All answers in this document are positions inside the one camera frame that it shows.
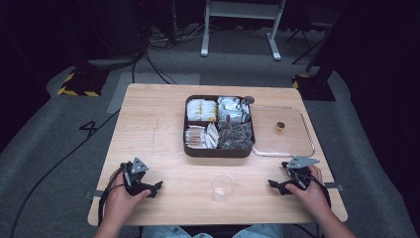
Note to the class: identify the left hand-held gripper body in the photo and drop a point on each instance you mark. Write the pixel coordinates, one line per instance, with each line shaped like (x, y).
(136, 178)

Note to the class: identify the pile of white yellow packets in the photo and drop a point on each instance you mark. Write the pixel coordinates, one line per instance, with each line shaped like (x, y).
(201, 110)

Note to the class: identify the person's right hand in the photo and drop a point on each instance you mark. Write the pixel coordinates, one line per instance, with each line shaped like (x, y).
(312, 198)

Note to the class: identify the small round grey knob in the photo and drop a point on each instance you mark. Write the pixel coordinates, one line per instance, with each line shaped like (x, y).
(248, 99)

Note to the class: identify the pile of silver packets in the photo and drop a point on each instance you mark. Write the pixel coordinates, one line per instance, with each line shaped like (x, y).
(231, 109)

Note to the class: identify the yellow black striped stand base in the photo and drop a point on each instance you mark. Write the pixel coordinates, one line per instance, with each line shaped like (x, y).
(82, 84)
(313, 87)

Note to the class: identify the clear plastic cup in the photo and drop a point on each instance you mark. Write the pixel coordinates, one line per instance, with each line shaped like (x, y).
(223, 188)

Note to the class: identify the white desk frame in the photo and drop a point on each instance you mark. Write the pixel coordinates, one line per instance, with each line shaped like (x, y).
(242, 11)

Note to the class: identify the pile of clear stick packets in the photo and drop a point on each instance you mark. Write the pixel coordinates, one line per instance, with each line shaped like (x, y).
(199, 137)

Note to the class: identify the black tripod stand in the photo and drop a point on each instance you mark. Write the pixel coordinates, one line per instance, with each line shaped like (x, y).
(308, 43)

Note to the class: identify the grey table edge tab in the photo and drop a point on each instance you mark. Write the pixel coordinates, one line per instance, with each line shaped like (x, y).
(334, 186)
(94, 194)

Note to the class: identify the pile of dark packets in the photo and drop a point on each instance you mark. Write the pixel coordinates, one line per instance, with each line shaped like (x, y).
(236, 135)

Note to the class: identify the brown compartment box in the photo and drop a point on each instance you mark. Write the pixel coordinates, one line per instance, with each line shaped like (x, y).
(218, 153)

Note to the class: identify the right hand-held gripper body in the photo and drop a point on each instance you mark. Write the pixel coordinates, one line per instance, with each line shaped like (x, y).
(298, 175)

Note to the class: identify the person's left hand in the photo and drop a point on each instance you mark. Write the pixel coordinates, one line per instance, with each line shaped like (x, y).
(120, 205)

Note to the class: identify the clear lid with brown knob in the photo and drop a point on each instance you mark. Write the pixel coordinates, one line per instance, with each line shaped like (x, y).
(290, 142)

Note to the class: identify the person's blue jeans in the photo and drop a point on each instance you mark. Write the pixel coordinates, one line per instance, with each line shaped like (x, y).
(211, 233)

